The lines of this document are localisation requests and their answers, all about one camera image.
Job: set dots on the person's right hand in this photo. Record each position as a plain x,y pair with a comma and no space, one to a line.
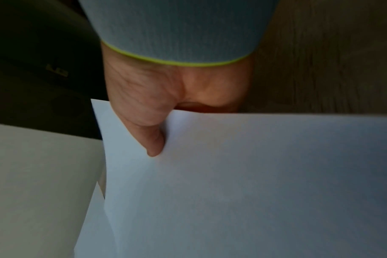
142,88

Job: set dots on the thin bundle of white papers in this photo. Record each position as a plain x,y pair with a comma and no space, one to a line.
260,176

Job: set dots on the small white ceiling fixture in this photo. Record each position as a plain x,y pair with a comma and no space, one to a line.
57,70

